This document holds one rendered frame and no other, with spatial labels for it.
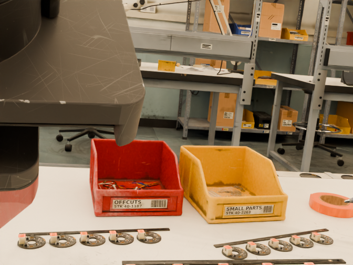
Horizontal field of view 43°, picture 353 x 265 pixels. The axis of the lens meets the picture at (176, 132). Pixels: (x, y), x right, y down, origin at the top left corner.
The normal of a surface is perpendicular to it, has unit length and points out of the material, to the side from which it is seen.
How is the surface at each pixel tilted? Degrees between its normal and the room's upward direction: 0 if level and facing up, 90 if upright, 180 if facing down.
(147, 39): 90
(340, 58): 90
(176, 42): 90
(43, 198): 0
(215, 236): 0
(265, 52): 90
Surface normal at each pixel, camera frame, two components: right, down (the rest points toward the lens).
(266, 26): 0.10, 0.20
